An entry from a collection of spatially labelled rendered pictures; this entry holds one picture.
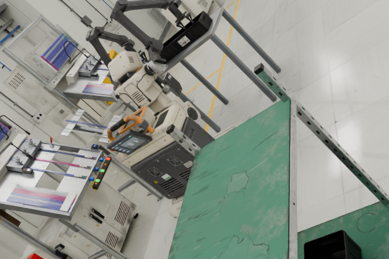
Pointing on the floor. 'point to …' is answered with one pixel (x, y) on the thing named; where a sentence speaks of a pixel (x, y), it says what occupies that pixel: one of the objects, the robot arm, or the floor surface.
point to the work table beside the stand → (227, 56)
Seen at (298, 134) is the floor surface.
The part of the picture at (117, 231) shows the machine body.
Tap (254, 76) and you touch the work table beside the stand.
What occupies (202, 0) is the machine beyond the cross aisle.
